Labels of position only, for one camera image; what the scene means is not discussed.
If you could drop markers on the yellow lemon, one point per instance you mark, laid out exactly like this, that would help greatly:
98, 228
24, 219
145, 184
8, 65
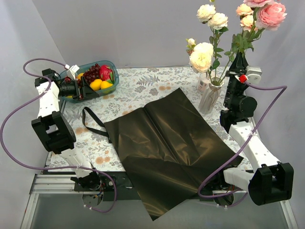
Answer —
105, 85
96, 84

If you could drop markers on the pink dragon fruit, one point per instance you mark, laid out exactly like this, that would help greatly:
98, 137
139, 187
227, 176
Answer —
106, 74

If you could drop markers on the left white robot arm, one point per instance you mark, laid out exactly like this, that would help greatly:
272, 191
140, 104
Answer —
55, 132

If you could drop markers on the black paper cone wrapper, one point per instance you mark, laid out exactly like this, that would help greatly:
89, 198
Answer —
167, 150

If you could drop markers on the white ceramic vase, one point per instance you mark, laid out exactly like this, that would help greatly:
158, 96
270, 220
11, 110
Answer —
210, 95

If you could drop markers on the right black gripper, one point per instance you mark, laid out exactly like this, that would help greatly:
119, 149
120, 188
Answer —
236, 73

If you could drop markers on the teal plastic fruit basket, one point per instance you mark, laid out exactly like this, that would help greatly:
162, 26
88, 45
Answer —
101, 92

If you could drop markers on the small orange fruit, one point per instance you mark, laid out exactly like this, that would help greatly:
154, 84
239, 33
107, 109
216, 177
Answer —
80, 76

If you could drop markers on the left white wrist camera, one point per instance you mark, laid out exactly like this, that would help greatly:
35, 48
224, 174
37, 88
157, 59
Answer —
72, 71

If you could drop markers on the aluminium rail frame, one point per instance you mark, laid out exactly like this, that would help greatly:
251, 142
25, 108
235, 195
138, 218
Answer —
55, 205

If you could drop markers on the floral table mat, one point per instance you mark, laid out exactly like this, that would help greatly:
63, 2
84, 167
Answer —
136, 88

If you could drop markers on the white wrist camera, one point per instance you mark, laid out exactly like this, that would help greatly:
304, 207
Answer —
72, 71
251, 75

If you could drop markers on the dark red grapes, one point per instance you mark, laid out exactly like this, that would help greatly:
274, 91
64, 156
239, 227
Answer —
90, 74

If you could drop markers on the pink double rose stem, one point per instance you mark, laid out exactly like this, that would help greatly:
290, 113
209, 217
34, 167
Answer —
268, 15

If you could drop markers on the peach rose stem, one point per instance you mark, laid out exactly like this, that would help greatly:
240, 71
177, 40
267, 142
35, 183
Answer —
243, 40

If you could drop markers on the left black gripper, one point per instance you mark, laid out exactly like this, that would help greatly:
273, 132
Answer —
81, 88

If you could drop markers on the white rose stem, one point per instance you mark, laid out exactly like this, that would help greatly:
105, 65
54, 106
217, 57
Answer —
201, 57

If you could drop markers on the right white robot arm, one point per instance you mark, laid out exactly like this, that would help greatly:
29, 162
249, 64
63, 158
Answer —
271, 180

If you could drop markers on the cream bud flower stem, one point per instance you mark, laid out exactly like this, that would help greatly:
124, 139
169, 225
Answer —
217, 22

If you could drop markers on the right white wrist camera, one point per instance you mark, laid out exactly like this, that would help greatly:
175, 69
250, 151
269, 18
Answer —
251, 75

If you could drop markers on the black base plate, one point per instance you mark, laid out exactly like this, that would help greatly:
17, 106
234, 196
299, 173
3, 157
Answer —
104, 190

